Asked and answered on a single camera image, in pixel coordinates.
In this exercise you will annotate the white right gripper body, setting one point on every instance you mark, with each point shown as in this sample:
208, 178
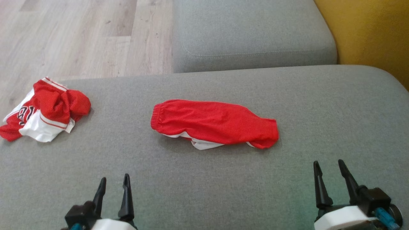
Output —
345, 218

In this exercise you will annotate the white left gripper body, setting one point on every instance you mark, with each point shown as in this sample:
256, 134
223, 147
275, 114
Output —
113, 224

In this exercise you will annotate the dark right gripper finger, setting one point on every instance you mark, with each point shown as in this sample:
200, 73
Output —
322, 195
351, 185

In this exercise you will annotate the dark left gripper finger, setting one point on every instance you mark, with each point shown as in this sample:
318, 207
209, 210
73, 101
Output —
127, 204
99, 198

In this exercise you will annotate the red shorts with white trim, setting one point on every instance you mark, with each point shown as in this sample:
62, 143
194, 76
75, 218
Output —
217, 123

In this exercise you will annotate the large grey sofa seat cushion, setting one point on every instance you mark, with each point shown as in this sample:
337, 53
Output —
204, 179

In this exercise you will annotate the red white lettered jersey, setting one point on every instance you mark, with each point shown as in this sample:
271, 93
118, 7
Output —
54, 102

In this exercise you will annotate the small grey sofa cushion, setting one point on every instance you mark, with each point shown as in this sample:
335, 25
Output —
249, 32

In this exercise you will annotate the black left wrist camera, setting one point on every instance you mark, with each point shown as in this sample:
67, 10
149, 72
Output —
78, 214

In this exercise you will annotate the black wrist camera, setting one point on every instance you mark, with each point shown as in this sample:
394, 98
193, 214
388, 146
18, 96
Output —
78, 214
375, 198

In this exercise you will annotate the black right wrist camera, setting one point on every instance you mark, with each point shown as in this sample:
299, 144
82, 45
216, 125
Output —
375, 198

